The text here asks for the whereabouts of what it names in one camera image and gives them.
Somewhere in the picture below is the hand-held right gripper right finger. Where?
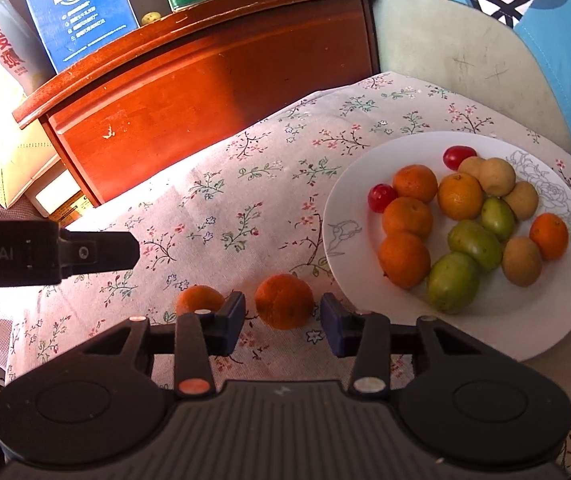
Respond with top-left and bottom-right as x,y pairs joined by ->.
319,293 -> 489,396

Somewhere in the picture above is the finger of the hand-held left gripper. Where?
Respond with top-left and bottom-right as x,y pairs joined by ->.
96,232 -> 142,274

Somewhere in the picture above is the blue printed cloth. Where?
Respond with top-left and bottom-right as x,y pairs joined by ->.
333,0 -> 571,163

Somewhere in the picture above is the red-brown wooden cabinet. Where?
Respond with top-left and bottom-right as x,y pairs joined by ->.
12,0 -> 383,207

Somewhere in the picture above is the red cherry tomato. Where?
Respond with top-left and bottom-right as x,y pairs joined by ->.
443,146 -> 477,171
368,183 -> 399,214

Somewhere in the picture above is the white plate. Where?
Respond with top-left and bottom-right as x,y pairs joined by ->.
322,131 -> 571,362

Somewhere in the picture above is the small green tomato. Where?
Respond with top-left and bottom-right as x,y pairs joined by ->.
481,197 -> 516,241

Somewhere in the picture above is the blue carton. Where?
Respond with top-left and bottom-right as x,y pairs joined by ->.
13,0 -> 140,75

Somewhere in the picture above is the white bag red print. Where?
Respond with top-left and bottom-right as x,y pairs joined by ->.
0,0 -> 57,96

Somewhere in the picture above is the brown kiwi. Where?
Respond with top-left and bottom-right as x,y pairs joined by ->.
503,236 -> 543,287
458,156 -> 486,181
479,157 -> 517,197
503,181 -> 539,221

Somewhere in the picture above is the printed cardboard carton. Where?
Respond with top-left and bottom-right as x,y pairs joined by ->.
0,67 -> 69,210

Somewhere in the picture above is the grey-green sofa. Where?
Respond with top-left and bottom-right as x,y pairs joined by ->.
371,0 -> 571,158

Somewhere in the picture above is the orange mandarin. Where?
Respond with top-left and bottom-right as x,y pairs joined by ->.
254,273 -> 315,331
176,285 -> 226,317
529,213 -> 570,262
393,164 -> 439,204
378,231 -> 432,289
382,197 -> 435,239
437,172 -> 485,221

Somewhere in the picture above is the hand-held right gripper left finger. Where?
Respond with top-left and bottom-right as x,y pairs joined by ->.
83,290 -> 246,398

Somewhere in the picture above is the white flat box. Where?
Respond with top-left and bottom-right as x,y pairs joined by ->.
30,156 -> 94,221

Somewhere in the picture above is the floral tablecloth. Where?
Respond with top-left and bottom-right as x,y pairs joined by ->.
6,71 -> 571,480

